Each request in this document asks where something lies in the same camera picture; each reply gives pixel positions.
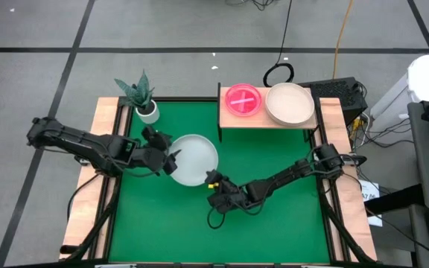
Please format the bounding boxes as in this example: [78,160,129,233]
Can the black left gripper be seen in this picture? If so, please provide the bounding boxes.
[132,125,182,176]

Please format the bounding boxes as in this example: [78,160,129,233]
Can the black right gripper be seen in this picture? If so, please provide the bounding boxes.
[205,169,250,215]

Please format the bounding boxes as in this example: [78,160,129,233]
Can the pale blue round plate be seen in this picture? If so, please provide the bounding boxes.
[168,133,220,187]

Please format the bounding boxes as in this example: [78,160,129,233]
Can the beige round plate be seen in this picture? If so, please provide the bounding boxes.
[264,82,316,127]

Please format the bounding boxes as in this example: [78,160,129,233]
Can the wooden shelf black legs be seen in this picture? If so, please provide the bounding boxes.
[217,82,322,143]

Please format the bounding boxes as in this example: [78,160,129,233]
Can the artificial plant white pot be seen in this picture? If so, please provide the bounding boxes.
[113,69,160,125]

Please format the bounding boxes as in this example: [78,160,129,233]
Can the green table mat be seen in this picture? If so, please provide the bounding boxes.
[108,100,331,264]

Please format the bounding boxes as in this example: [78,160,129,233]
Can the black computer box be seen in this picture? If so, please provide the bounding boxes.
[302,77,369,127]

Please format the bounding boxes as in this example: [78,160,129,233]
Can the white paper sheet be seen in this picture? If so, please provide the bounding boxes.
[358,179,384,228]

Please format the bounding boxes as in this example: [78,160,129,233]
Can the black desk leg bar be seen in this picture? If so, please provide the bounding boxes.
[363,183,426,216]

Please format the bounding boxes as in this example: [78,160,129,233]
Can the black coiled floor cable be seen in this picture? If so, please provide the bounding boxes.
[261,0,296,87]

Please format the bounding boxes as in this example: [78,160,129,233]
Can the tangled cables bundle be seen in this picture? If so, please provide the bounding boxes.
[348,81,415,150]

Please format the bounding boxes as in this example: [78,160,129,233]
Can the yellow floor cable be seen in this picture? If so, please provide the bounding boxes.
[331,0,355,80]

